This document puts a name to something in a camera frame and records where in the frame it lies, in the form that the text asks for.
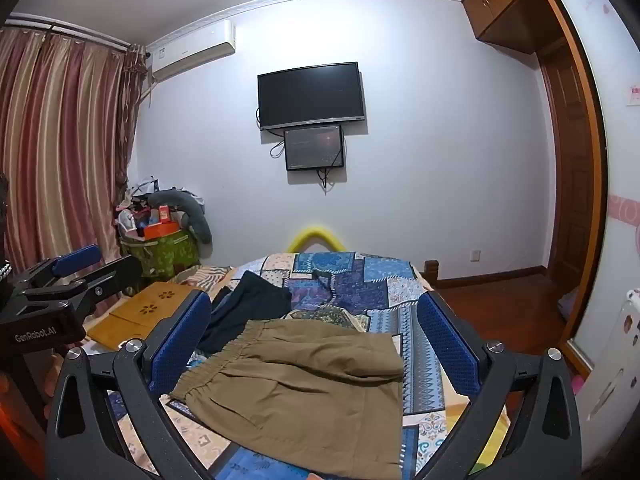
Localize blue patchwork blanket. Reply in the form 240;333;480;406
80;251;511;480

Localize dark pants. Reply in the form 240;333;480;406
197;270;293;356

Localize white wardrobe door pink stickers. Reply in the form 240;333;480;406
542;0;640;461

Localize colourful fleece blanket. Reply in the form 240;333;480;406
470;400;513;476

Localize wall-mounted black television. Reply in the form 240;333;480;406
257;62;366;132

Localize black monitor cable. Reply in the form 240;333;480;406
317;140;351;196

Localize orange box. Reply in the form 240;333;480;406
142;222;181;241

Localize white air conditioner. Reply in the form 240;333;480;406
147;19;237;83

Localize khaki pants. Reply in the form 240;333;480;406
169;319;405;480

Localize wooden overhead cabinet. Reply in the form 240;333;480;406
461;0;556;53

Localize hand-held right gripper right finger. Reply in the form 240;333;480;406
416;291;583;480

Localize grey plush toy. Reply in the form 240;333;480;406
150;191;213;246

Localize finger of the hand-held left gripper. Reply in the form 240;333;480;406
20;255;146;323
12;244;101;293

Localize striped pink curtain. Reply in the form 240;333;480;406
0;25;151;301

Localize white appliance with stickers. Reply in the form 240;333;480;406
575;287;640;471

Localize wooden door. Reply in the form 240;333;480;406
537;35;608;348

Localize yellow foam ring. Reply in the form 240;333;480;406
286;225;347;253

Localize black television cable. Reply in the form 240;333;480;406
257;107;287;159

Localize person's left hand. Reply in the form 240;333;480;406
42;355;60;403

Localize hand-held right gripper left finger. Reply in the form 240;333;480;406
45;287;221;480

